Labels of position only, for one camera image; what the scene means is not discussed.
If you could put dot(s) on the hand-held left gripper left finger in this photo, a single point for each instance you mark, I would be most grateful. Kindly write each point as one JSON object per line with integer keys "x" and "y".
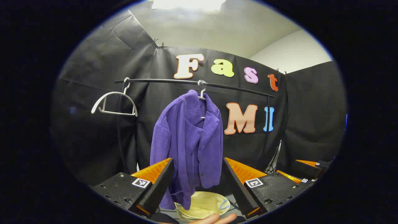
{"x": 160, "y": 189}

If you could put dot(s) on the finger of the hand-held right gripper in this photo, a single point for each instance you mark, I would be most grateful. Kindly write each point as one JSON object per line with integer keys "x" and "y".
{"x": 306, "y": 169}
{"x": 289, "y": 176}

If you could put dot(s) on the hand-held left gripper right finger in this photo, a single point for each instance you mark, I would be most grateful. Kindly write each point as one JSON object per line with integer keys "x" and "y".
{"x": 238, "y": 189}

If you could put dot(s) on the pale yellow laundry hamper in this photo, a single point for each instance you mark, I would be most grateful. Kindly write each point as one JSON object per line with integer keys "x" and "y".
{"x": 202, "y": 205}

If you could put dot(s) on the white plastic hanger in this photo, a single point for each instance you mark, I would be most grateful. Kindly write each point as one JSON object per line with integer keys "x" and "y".
{"x": 202, "y": 93}
{"x": 119, "y": 94}

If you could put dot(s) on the black clothes rack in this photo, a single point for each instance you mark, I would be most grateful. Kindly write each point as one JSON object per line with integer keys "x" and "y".
{"x": 168, "y": 81}

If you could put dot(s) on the black tripod stand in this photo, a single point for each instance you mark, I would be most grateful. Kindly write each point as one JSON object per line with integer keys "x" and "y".
{"x": 273, "y": 163}

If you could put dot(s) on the black backdrop cloth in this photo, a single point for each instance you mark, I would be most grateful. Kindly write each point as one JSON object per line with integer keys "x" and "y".
{"x": 311, "y": 118}

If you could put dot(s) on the ceiling light panel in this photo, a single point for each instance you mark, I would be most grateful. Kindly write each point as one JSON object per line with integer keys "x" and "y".
{"x": 186, "y": 3}

